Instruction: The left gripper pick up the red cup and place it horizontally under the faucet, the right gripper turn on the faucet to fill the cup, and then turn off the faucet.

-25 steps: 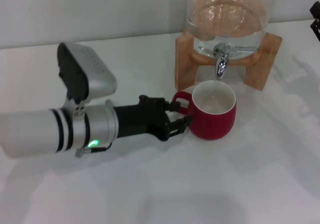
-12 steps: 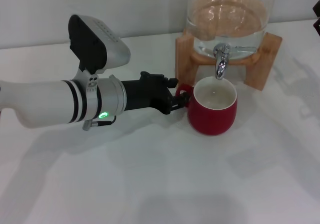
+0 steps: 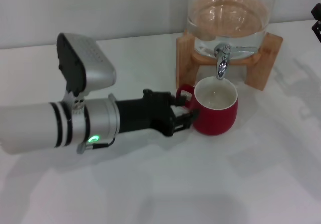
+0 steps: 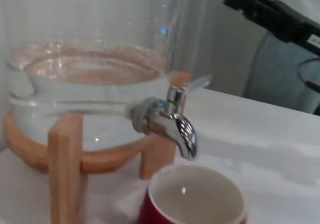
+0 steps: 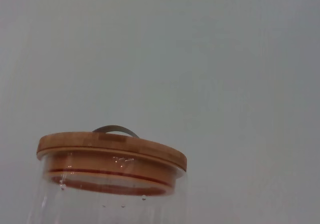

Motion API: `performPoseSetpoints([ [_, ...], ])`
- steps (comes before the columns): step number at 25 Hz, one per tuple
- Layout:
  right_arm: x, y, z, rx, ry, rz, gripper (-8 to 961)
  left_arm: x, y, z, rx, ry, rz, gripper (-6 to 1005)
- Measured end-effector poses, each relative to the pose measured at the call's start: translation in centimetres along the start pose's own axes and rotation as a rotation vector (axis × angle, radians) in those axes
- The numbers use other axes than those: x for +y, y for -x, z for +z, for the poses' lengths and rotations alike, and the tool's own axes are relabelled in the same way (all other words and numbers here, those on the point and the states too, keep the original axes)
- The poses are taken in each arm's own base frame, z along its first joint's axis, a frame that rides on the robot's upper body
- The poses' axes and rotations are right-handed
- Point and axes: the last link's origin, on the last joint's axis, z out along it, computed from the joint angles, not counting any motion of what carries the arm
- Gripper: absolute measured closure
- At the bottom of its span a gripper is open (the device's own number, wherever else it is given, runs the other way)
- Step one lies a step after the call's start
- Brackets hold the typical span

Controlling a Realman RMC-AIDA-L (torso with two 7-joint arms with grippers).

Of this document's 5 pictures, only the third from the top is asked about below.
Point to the chrome dispenser faucet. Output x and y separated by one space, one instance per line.
222 66

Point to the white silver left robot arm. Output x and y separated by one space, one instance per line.
32 126

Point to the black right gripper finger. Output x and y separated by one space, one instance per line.
317 29
317 11

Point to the glass water dispenser jar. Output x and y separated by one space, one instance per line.
230 21

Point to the wooden dispenser stand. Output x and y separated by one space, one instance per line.
184 63

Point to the silver left camera mount bracket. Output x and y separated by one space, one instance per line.
75 101

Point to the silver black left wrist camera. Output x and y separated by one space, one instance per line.
95 61

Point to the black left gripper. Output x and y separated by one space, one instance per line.
145 113

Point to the red ceramic cup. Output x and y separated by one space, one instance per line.
215 121

